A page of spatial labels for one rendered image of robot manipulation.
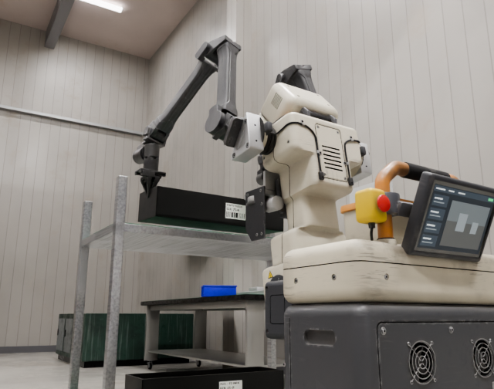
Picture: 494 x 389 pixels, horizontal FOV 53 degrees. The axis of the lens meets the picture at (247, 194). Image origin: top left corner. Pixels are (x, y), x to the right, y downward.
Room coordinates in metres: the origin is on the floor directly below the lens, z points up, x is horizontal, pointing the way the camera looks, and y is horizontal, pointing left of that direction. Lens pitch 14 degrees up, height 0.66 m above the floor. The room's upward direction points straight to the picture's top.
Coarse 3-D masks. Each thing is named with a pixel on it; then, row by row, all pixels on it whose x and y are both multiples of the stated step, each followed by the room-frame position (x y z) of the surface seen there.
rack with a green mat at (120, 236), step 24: (120, 192) 1.52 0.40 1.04; (120, 216) 1.53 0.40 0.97; (96, 240) 1.72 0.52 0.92; (120, 240) 1.53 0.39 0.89; (144, 240) 1.72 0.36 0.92; (168, 240) 1.72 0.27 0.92; (192, 240) 1.72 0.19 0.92; (216, 240) 1.71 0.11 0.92; (240, 240) 1.76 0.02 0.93; (264, 240) 1.81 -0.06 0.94; (120, 264) 1.53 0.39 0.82; (120, 288) 1.53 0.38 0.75; (72, 336) 1.90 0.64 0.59; (72, 360) 1.88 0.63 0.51; (72, 384) 1.88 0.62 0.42
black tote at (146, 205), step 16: (144, 192) 1.82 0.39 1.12; (160, 192) 1.73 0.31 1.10; (176, 192) 1.76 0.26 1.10; (192, 192) 1.80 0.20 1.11; (144, 208) 1.81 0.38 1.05; (160, 208) 1.73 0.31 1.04; (176, 208) 1.76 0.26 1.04; (192, 208) 1.80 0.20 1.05; (208, 208) 1.84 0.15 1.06; (224, 208) 1.88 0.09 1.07; (240, 208) 1.92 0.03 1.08; (160, 224) 1.91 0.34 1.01; (176, 224) 1.90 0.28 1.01; (192, 224) 1.89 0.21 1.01; (208, 224) 1.88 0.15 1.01; (224, 224) 1.88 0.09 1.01; (240, 224) 1.92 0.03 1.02; (272, 224) 2.01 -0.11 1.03
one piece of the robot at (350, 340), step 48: (384, 240) 1.02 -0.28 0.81; (288, 288) 1.12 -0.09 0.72; (336, 288) 0.99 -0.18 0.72; (384, 288) 0.98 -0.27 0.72; (432, 288) 1.06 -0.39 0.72; (480, 288) 1.16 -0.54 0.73; (288, 336) 1.12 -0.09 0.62; (336, 336) 1.00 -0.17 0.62; (384, 336) 0.98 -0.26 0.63; (432, 336) 1.06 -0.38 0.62; (480, 336) 1.15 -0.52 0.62; (288, 384) 1.13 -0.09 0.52; (336, 384) 1.00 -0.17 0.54; (384, 384) 0.97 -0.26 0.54; (432, 384) 1.05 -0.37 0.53; (480, 384) 1.14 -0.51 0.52
